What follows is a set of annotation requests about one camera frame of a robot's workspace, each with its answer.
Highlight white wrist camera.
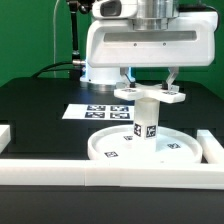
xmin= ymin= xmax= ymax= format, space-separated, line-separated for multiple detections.
xmin=92 ymin=0 xmax=138 ymax=19

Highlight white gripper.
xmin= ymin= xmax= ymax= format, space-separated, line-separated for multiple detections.
xmin=86 ymin=11 xmax=218 ymax=90

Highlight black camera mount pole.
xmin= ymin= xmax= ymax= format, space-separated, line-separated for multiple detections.
xmin=66 ymin=0 xmax=95 ymax=66

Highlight white front fence bar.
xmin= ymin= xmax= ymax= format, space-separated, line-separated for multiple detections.
xmin=0 ymin=159 xmax=224 ymax=190

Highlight white tag plate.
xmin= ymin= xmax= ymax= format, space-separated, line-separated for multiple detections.
xmin=63 ymin=104 xmax=134 ymax=121

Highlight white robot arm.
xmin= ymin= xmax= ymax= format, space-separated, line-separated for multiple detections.
xmin=80 ymin=0 xmax=219 ymax=89

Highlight white left fence bar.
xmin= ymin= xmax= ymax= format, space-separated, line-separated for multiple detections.
xmin=0 ymin=125 xmax=11 ymax=154

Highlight white fence bar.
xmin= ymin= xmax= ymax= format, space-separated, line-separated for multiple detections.
xmin=0 ymin=125 xmax=11 ymax=154
xmin=0 ymin=159 xmax=224 ymax=190
xmin=197 ymin=130 xmax=224 ymax=165

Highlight black cable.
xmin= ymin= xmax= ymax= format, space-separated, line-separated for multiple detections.
xmin=31 ymin=60 xmax=83 ymax=79

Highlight white cross table base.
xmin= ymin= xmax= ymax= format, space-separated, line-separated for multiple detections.
xmin=114 ymin=84 xmax=186 ymax=104

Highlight white thin cable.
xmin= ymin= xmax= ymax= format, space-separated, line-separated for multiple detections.
xmin=53 ymin=0 xmax=63 ymax=64

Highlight white round table top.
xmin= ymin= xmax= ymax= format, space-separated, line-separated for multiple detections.
xmin=87 ymin=125 xmax=202 ymax=164

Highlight white right fence bar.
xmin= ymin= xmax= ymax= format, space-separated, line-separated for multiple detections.
xmin=197 ymin=130 xmax=224 ymax=165

